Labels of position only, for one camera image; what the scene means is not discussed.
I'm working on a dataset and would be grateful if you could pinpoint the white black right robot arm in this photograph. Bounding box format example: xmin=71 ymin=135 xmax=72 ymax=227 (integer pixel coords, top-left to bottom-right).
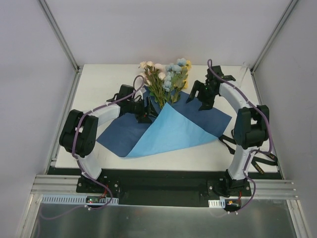
xmin=187 ymin=61 xmax=271 ymax=197

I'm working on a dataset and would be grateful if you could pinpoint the black ribbon gold lettering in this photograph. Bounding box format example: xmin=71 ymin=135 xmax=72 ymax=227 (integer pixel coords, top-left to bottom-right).
xmin=218 ymin=135 xmax=278 ymax=180

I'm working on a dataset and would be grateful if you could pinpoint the yellow flower bunch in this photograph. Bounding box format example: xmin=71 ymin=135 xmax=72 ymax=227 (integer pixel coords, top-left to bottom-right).
xmin=177 ymin=58 xmax=192 ymax=89

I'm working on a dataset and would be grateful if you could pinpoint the front aluminium rail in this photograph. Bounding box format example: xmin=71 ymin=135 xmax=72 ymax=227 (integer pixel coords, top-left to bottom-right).
xmin=31 ymin=175 xmax=299 ymax=200

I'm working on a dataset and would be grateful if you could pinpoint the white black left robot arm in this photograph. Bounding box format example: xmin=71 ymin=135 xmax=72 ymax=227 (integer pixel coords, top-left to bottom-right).
xmin=59 ymin=84 xmax=158 ymax=193

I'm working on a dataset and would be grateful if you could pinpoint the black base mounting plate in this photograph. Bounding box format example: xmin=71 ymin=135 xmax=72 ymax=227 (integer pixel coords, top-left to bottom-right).
xmin=47 ymin=166 xmax=283 ymax=206

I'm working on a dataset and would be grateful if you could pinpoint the right white cable duct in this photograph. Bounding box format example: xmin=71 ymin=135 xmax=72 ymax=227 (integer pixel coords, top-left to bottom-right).
xmin=208 ymin=199 xmax=225 ymax=209

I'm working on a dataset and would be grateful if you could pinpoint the blue wrapping paper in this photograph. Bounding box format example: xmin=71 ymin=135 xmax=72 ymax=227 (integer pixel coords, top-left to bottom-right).
xmin=97 ymin=92 xmax=231 ymax=158

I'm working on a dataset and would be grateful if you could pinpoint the clear glass vase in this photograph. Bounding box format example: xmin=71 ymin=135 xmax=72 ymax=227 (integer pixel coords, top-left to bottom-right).
xmin=238 ymin=61 xmax=249 ymax=85

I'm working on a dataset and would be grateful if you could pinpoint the left white cable duct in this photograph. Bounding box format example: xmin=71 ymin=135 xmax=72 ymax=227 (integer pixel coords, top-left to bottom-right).
xmin=42 ymin=194 xmax=119 ymax=206

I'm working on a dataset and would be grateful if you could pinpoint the left aluminium table rail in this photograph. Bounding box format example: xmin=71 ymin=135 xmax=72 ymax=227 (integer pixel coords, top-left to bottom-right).
xmin=43 ymin=66 xmax=83 ymax=175

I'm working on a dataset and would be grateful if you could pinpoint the blue flower bunch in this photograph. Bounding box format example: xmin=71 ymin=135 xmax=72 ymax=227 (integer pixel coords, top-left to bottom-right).
xmin=163 ymin=59 xmax=183 ymax=104

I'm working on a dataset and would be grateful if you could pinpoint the right aluminium frame post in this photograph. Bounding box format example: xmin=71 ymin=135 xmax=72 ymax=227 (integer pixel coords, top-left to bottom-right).
xmin=250 ymin=0 xmax=300 ymax=75

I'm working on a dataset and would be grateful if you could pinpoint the aluminium frame post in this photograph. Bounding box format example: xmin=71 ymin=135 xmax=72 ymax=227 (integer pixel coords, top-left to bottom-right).
xmin=250 ymin=0 xmax=300 ymax=75
xmin=37 ymin=0 xmax=80 ymax=73

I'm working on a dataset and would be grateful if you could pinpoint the white cable duct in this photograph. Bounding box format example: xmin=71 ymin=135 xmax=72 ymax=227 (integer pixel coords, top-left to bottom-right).
xmin=42 ymin=194 xmax=119 ymax=206
xmin=208 ymin=199 xmax=225 ymax=209

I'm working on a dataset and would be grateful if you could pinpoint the left aluminium frame post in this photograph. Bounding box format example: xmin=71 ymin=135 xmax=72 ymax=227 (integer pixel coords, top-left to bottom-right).
xmin=37 ymin=0 xmax=80 ymax=73

